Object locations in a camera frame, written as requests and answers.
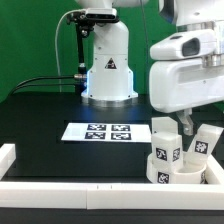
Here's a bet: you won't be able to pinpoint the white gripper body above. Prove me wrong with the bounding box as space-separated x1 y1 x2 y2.
149 58 224 113

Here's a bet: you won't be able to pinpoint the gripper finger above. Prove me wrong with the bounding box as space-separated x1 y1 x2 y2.
177 108 194 136

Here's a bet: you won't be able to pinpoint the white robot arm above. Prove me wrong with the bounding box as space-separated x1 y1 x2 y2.
76 0 224 134

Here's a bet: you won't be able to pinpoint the white marker sheet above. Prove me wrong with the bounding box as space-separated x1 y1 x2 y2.
61 123 151 143

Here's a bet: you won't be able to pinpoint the white U-shaped fence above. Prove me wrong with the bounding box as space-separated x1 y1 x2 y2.
0 144 224 210

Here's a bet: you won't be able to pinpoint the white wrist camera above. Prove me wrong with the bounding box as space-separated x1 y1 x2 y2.
150 29 224 61

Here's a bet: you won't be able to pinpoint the black camera stand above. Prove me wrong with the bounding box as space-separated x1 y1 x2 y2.
65 7 120 96

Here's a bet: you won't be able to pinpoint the grey camera cable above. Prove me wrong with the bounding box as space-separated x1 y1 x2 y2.
54 9 83 94

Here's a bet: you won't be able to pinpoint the black base cables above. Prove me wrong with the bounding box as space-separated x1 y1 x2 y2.
9 75 88 96

